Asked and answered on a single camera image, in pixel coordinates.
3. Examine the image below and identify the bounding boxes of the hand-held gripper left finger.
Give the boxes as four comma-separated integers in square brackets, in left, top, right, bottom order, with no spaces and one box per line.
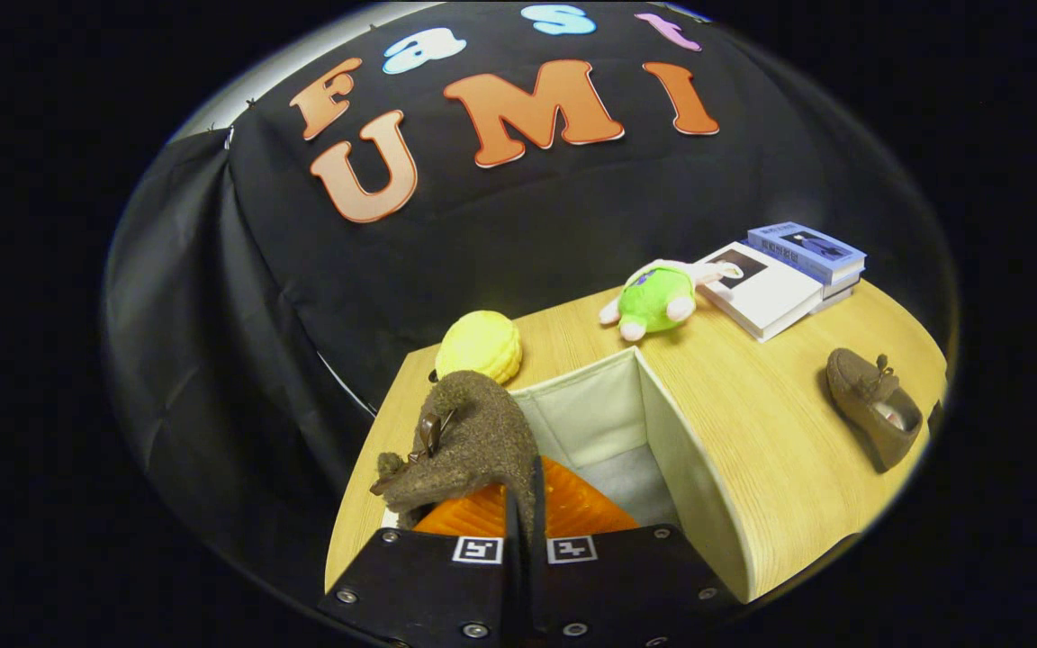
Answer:
[319,484,527,648]

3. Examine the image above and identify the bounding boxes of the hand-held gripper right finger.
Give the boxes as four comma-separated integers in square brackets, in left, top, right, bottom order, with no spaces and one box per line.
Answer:
[526,456,743,648]

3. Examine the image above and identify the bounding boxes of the grey fabric storage box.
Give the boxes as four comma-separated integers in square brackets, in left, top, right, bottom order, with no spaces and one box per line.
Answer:
[381,346,758,606]

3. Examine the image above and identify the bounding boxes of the brown fuzzy shoe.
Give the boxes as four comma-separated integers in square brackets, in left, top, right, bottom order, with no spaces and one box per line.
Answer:
[825,347,924,473]
[370,369,542,532]

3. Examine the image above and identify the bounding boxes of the yellow textured plush ball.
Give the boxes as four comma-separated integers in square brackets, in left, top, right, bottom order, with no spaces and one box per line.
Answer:
[435,310,524,386]

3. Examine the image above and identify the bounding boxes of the green and pink plush toy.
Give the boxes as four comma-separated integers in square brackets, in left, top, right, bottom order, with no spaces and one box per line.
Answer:
[598,259,744,343]

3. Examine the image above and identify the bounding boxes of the white book with dark portrait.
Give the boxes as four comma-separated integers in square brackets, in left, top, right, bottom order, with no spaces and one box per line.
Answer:
[694,241,825,343]

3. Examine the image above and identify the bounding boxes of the black backdrop cloth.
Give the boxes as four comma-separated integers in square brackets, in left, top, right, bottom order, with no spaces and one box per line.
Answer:
[103,0,962,599]

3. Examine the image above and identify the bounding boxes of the light grey book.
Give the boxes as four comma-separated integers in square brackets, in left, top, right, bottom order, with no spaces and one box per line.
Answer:
[811,274,863,314]

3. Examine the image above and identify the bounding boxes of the blue book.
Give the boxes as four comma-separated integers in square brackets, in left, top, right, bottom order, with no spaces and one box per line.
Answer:
[746,221,868,287]

